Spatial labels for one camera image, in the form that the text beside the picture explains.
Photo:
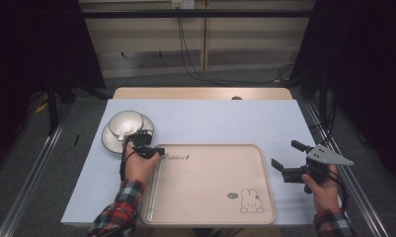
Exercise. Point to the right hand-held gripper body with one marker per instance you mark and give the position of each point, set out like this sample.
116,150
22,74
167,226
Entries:
324,154

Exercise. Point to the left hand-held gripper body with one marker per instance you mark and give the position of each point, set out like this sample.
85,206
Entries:
142,140

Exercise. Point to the white ceramic spoon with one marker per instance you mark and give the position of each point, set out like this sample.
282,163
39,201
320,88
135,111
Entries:
124,130

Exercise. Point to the white bowl with dark rim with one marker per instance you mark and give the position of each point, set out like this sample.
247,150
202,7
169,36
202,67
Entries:
133,118

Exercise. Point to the white plate with dark rim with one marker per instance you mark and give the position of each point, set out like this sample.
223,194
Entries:
110,141

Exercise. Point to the beige tray with rabbit print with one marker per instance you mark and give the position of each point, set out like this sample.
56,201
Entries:
212,184

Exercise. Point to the person's left hand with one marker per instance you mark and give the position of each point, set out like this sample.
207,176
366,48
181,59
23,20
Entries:
139,169

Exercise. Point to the person's right hand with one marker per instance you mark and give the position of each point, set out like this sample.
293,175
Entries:
324,197

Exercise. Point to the black metal stand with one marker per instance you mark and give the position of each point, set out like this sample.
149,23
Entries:
52,108
323,98

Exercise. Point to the light wooden table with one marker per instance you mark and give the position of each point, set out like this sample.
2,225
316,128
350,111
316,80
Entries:
185,94

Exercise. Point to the small black stick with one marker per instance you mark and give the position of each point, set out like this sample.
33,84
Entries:
76,140

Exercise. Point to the person's beige trousers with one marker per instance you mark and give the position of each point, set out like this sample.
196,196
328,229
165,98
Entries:
238,232

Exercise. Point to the black curtain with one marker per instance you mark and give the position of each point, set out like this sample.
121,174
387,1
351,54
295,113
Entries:
366,65
31,42

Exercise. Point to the yellow strip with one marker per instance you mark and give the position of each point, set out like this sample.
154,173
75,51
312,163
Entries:
41,107

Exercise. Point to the black horizontal bar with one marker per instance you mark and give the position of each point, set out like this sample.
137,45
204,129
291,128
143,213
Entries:
218,14

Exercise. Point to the aluminium floor rail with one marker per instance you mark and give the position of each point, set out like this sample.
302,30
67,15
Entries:
31,174
356,184

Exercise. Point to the wooden post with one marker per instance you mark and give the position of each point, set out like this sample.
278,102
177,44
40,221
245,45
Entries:
204,39

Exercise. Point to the white wall socket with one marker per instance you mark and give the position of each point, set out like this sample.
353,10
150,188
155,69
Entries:
182,3

